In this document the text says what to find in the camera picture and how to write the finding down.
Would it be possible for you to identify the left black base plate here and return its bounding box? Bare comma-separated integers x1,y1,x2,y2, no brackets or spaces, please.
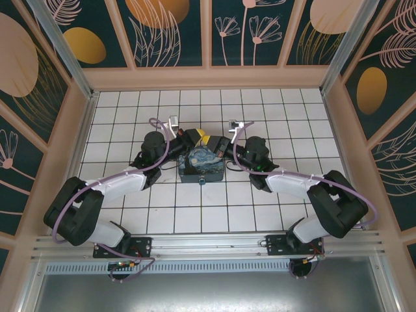
93,236,153,259

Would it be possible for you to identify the grey slotted cable duct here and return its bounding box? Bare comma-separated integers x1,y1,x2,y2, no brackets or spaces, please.
44,261,374,274

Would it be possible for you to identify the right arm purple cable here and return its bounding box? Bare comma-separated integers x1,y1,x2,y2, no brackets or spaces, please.
231,121,380,280

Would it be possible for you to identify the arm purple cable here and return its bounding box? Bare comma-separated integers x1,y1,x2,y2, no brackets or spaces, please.
231,121,380,280
51,117,157,283

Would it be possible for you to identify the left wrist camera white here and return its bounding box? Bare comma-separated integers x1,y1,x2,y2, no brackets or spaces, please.
166,114,180,133

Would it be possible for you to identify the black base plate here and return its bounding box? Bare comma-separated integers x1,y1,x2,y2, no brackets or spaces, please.
265,234,326,257
93,236,153,259

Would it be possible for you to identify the grey metal sheet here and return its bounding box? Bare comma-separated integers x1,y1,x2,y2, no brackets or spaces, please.
32,272,402,312

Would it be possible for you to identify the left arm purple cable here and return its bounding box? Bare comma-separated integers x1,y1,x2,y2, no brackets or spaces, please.
51,117,157,283

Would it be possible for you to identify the small circuit board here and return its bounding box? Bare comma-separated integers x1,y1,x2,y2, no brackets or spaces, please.
108,261,137,270

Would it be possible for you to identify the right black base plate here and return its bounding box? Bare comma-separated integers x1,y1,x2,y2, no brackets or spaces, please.
265,234,326,257

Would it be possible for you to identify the aluminium mounting rail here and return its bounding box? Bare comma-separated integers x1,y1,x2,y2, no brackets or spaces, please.
31,229,388,261

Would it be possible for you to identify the starry night tin box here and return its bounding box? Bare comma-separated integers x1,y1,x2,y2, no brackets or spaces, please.
177,144,226,185

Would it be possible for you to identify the aluminium frame post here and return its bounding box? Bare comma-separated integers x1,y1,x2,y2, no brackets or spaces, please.
25,0,99,100
320,0,382,95

